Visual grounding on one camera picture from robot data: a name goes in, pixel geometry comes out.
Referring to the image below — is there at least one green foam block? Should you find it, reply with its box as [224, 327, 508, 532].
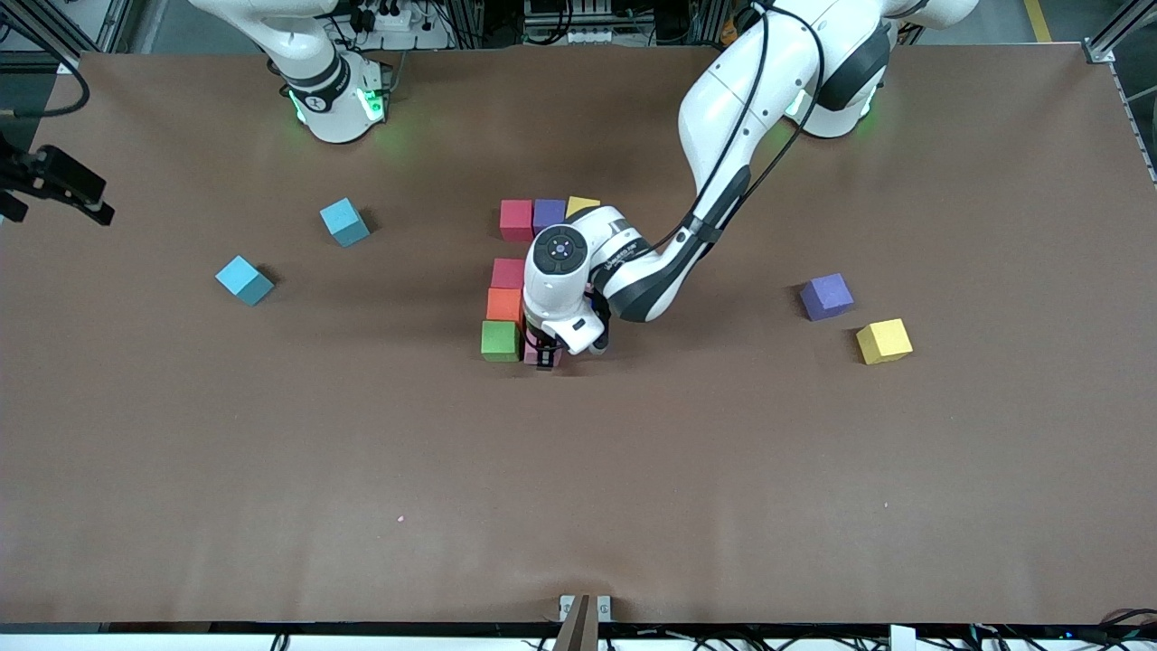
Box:
[480, 320, 523, 363]

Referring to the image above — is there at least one orange foam block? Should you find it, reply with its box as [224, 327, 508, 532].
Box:
[485, 288, 526, 325]

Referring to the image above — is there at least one brown table cover sheet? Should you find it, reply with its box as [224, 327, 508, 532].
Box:
[0, 43, 1157, 627]

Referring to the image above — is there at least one blue foam block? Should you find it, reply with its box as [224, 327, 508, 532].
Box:
[319, 197, 372, 247]
[215, 255, 275, 307]

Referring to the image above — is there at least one silver metal rack equipment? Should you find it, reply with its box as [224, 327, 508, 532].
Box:
[522, 0, 629, 46]

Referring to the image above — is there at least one white power strip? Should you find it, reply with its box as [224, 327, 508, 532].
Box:
[348, 0, 453, 51]

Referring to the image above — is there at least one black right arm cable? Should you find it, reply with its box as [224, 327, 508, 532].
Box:
[0, 14, 92, 119]

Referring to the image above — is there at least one aluminium frame profile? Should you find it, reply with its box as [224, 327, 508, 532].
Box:
[0, 0, 136, 75]
[1085, 0, 1157, 186]

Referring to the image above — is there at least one metal bracket with brown wedge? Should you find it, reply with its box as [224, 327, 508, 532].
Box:
[553, 594, 614, 651]

